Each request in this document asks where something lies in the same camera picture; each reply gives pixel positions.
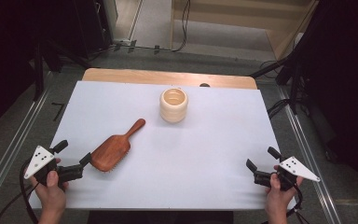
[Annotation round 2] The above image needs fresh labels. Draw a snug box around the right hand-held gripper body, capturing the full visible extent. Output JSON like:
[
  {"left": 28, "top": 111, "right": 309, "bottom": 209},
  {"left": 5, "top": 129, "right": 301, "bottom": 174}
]
[{"left": 253, "top": 156, "right": 322, "bottom": 192}]

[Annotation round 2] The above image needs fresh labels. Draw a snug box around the thick black gripper cable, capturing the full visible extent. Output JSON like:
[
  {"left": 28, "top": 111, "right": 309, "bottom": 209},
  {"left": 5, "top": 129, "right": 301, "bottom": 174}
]
[{"left": 19, "top": 159, "right": 40, "bottom": 224}]

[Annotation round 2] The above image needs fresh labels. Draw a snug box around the cream ribbed cup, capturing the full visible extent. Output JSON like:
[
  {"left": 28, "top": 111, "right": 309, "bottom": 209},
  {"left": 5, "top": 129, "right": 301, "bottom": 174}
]
[{"left": 158, "top": 87, "right": 189, "bottom": 124}]

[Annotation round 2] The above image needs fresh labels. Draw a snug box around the white table board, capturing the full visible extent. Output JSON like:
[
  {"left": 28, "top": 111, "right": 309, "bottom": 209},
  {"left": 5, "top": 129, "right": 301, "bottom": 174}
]
[{"left": 27, "top": 80, "right": 296, "bottom": 211}]

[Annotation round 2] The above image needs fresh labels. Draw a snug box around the black cabinet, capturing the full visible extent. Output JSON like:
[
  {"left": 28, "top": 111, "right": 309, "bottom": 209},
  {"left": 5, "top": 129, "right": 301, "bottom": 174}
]
[{"left": 73, "top": 0, "right": 115, "bottom": 60}]

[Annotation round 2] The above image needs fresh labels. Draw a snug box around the person's right hand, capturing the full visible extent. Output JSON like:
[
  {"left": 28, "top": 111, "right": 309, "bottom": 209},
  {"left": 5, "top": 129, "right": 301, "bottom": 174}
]
[{"left": 264, "top": 173, "right": 305, "bottom": 219}]

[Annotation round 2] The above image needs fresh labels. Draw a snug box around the bundle of black floor cables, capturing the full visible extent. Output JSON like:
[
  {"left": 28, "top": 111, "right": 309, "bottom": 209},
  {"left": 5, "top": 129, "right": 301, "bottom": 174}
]
[{"left": 266, "top": 97, "right": 292, "bottom": 119}]

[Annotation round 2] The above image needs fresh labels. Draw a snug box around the hanging black cable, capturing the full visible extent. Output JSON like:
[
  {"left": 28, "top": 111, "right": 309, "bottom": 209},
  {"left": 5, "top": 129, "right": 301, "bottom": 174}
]
[{"left": 171, "top": 0, "right": 192, "bottom": 53}]

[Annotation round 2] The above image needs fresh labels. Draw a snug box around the person's left hand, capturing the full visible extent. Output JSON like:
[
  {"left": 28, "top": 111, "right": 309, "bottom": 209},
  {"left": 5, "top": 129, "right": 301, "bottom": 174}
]
[{"left": 27, "top": 170, "right": 70, "bottom": 216}]

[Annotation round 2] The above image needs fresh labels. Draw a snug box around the light wooden furniture frame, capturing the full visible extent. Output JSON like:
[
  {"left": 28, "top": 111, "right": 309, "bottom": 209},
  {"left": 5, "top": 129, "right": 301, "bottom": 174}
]
[{"left": 170, "top": 0, "right": 321, "bottom": 61}]

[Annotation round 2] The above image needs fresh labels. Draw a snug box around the black curtain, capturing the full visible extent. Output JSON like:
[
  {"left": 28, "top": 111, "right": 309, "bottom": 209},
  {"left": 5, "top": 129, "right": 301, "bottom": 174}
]
[{"left": 292, "top": 0, "right": 358, "bottom": 206}]

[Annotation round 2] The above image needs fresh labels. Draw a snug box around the light wooden table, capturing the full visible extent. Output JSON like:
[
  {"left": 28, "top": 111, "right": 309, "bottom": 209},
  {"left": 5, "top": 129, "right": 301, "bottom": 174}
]
[{"left": 82, "top": 67, "right": 258, "bottom": 91}]

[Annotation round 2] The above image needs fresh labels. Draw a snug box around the person's dark lap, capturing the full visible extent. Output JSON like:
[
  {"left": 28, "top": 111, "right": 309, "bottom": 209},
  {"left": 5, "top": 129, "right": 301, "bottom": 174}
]
[{"left": 87, "top": 210, "right": 235, "bottom": 224}]

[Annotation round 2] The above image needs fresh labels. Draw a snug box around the wooden scoop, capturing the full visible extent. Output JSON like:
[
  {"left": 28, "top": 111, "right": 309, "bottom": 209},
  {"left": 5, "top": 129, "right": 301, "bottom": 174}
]
[{"left": 89, "top": 118, "right": 146, "bottom": 173}]

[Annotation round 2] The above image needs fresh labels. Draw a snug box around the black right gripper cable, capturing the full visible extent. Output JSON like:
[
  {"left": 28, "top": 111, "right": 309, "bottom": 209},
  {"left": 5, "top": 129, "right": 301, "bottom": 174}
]
[{"left": 260, "top": 183, "right": 310, "bottom": 224}]

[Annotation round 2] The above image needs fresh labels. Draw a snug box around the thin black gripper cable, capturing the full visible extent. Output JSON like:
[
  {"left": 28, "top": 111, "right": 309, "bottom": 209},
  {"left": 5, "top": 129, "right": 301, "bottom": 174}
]
[{"left": 0, "top": 183, "right": 41, "bottom": 224}]

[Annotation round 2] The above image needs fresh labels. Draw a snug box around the black metal stand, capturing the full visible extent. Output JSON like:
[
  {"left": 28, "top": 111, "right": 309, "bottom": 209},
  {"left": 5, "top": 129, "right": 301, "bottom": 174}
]
[
  {"left": 32, "top": 38, "right": 92, "bottom": 102},
  {"left": 250, "top": 46, "right": 304, "bottom": 116}
]

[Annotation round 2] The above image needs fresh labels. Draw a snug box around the metal floor rail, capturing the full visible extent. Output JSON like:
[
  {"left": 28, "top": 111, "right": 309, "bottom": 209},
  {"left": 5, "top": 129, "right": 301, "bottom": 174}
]
[
  {"left": 277, "top": 86, "right": 343, "bottom": 224},
  {"left": 0, "top": 71, "right": 53, "bottom": 217}
]

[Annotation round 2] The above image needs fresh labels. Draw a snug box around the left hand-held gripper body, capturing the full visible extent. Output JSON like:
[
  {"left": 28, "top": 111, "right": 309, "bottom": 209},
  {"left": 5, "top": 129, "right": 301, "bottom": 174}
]
[{"left": 23, "top": 145, "right": 85, "bottom": 187}]

